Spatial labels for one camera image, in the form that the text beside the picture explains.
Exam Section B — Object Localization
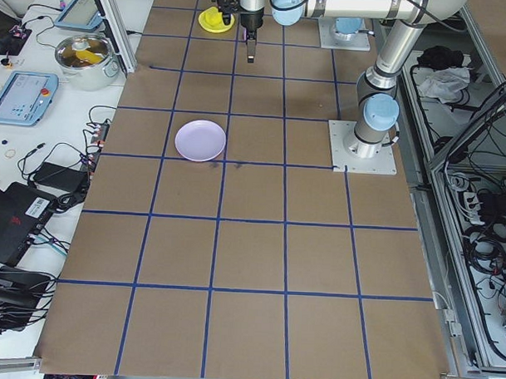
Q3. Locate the yellow foam block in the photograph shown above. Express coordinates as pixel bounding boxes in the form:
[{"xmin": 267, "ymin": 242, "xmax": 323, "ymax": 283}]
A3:
[{"xmin": 204, "ymin": 7, "xmax": 224, "ymax": 28}]

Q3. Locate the yellow plate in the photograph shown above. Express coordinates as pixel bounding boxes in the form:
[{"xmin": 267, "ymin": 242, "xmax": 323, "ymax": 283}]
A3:
[{"xmin": 199, "ymin": 7, "xmax": 237, "ymax": 34}]

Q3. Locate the light purple plate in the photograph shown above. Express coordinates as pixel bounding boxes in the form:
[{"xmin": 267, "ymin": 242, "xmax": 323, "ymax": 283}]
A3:
[{"xmin": 174, "ymin": 119, "xmax": 228, "ymax": 164}]

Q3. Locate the blue grey teach pendant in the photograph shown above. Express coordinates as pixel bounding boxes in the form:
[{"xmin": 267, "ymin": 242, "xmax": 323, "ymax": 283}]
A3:
[
  {"xmin": 54, "ymin": 0, "xmax": 106, "ymax": 32},
  {"xmin": 0, "ymin": 70, "xmax": 60, "ymax": 129}
]

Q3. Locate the glass pot lid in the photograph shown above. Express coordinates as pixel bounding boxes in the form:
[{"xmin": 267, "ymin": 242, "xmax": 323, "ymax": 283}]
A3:
[{"xmin": 56, "ymin": 33, "xmax": 114, "ymax": 69}]

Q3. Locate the stainless steel pot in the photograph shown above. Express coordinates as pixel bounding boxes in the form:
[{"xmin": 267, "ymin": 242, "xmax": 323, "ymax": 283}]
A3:
[{"xmin": 53, "ymin": 32, "xmax": 120, "ymax": 93}]

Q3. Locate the black connector hub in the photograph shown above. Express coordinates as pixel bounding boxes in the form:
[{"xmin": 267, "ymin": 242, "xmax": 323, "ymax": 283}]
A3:
[{"xmin": 81, "ymin": 121, "xmax": 111, "ymax": 173}]

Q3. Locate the black cloth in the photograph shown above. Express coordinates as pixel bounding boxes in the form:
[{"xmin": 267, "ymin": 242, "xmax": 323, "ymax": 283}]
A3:
[{"xmin": 417, "ymin": 44, "xmax": 466, "ymax": 70}]

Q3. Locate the white crumpled cloth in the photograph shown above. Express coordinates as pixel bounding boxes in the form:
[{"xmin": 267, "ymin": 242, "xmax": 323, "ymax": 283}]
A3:
[{"xmin": 417, "ymin": 65, "xmax": 473, "ymax": 105}]

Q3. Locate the black power adapter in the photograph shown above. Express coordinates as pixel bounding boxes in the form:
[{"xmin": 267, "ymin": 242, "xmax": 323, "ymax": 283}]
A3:
[{"xmin": 32, "ymin": 161, "xmax": 88, "ymax": 192}]

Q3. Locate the white power strip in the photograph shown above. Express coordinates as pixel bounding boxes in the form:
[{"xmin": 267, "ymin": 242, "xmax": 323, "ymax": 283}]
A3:
[{"xmin": 459, "ymin": 190, "xmax": 485, "ymax": 226}]

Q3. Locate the black power brick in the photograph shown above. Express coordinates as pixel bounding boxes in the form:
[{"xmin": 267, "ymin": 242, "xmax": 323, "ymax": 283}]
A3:
[{"xmin": 479, "ymin": 191, "xmax": 506, "ymax": 216}]

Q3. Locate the black laptop with red logo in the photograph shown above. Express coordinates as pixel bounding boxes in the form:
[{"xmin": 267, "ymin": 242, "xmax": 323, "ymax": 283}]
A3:
[{"xmin": 0, "ymin": 179, "xmax": 59, "ymax": 269}]

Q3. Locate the black electronic device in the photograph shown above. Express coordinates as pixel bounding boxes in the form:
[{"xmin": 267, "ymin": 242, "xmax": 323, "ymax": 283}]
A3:
[{"xmin": 0, "ymin": 267, "xmax": 54, "ymax": 313}]

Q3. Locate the white square base plate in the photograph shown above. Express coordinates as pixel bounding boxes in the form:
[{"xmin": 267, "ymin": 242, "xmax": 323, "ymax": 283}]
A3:
[
  {"xmin": 327, "ymin": 119, "xmax": 400, "ymax": 176},
  {"xmin": 316, "ymin": 17, "xmax": 373, "ymax": 52}
]

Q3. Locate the aluminium profile post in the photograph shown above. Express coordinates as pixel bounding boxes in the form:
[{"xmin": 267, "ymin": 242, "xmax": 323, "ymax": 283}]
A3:
[{"xmin": 84, "ymin": 0, "xmax": 140, "ymax": 74}]

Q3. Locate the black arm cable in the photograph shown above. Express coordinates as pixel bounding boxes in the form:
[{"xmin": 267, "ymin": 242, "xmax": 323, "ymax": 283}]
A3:
[{"xmin": 399, "ymin": 0, "xmax": 469, "ymax": 32}]

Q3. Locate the V-shaped metal frame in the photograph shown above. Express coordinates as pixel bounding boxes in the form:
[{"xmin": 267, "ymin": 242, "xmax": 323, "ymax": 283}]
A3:
[{"xmin": 386, "ymin": 2, "xmax": 506, "ymax": 378}]

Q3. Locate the black cable bundle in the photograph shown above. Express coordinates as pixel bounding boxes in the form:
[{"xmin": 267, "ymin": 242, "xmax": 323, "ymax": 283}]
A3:
[{"xmin": 461, "ymin": 224, "xmax": 506, "ymax": 277}]

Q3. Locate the grey metal bracket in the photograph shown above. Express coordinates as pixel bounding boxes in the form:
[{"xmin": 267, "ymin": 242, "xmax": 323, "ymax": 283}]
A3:
[{"xmin": 440, "ymin": 308, "xmax": 462, "ymax": 337}]

